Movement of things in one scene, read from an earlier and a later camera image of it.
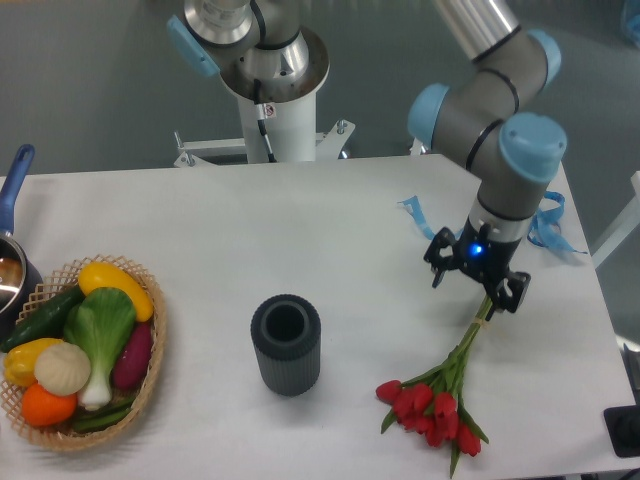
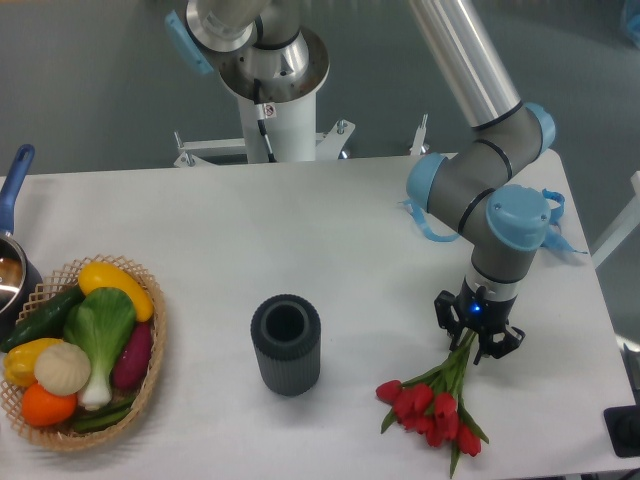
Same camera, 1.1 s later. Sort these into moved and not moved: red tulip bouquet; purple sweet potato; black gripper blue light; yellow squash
Moved: black gripper blue light
Not moved: red tulip bouquet; purple sweet potato; yellow squash
